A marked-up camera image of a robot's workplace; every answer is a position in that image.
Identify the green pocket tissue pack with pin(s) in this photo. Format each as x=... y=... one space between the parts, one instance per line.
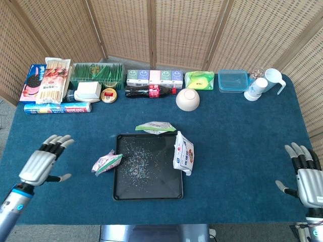
x=132 y=76
x=166 y=76

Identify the pink cookie box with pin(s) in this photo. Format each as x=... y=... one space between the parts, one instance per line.
x=31 y=83

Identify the clear box of green sachets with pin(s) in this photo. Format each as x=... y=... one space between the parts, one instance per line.
x=101 y=73

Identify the white bag with blue print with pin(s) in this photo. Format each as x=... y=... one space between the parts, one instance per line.
x=184 y=156

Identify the green wet wipes pack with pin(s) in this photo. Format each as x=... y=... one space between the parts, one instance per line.
x=199 y=80

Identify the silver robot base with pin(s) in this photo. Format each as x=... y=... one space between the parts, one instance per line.
x=151 y=233

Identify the clear plastic cup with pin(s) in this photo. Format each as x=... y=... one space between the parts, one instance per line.
x=257 y=73

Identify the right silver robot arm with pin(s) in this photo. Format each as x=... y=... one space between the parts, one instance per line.
x=315 y=227

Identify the cola bottle red label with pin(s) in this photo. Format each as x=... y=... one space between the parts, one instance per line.
x=141 y=92

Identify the blue pocket tissue pack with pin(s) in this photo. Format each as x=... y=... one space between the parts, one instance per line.
x=143 y=76
x=177 y=78

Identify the scattered white rice grains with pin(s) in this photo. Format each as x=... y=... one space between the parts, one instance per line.
x=138 y=164

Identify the beige bowl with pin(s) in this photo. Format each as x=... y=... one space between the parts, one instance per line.
x=188 y=99

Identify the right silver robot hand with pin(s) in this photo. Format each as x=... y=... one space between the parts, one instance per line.
x=310 y=184

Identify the stack of white paper cups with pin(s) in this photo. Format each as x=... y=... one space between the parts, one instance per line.
x=255 y=90

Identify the pink pocket tissue pack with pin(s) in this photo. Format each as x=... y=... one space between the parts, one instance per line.
x=155 y=76

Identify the corn starch bag green white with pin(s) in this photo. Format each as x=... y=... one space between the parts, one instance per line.
x=156 y=127

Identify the black square plastic tray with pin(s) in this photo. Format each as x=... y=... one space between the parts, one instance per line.
x=151 y=186

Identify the blue table cloth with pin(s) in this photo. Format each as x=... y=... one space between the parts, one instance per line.
x=227 y=151

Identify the round gold red tin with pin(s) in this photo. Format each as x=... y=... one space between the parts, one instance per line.
x=109 y=95

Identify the blue foil wrap roll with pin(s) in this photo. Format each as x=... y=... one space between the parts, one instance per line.
x=55 y=108

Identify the woven bamboo folding screen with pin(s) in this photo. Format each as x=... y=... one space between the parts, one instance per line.
x=126 y=30

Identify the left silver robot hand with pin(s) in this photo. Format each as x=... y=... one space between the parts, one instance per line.
x=38 y=164

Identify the small white carton box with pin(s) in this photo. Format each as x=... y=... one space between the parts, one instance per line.
x=88 y=89

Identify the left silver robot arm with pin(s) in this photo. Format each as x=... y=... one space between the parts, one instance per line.
x=12 y=206

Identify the clear container with blue lid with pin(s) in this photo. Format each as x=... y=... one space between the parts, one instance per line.
x=232 y=80

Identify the pink white seasoning bag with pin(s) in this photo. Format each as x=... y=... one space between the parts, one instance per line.
x=107 y=164

